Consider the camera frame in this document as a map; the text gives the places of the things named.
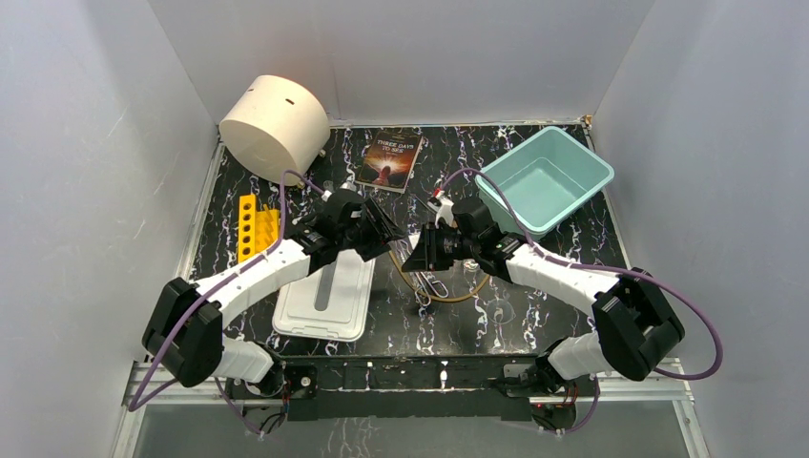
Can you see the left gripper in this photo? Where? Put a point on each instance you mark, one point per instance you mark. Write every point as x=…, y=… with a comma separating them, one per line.
x=374, y=226

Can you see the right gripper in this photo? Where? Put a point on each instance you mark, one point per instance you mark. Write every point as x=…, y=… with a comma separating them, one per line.
x=424, y=256

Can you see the teal plastic bin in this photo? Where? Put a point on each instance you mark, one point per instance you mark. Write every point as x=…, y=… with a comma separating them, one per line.
x=541, y=182

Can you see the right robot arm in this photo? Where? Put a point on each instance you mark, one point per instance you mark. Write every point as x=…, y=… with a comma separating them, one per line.
x=635, y=326

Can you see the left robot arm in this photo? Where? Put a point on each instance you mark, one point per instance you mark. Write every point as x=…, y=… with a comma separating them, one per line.
x=185, y=332

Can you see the metal crucible tongs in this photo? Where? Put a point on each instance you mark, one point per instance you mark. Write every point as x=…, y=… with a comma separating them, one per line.
x=426, y=288

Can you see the tan rubber tube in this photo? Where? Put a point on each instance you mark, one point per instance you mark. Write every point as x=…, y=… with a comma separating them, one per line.
x=394, y=256

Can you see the Three Days To See book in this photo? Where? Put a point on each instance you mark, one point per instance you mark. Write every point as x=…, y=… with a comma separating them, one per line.
x=389, y=160

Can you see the white plastic bin lid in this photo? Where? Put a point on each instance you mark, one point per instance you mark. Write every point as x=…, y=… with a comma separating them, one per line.
x=331, y=304

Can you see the yellow test tube rack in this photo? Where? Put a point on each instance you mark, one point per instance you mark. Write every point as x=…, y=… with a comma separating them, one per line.
x=259, y=227

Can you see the white cylindrical container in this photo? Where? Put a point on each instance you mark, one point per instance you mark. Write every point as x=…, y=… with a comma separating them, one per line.
x=276, y=129

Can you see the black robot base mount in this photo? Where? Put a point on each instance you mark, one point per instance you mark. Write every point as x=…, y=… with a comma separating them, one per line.
x=486, y=404

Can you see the aluminium frame rail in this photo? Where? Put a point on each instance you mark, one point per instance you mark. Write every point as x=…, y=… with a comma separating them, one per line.
x=314, y=378

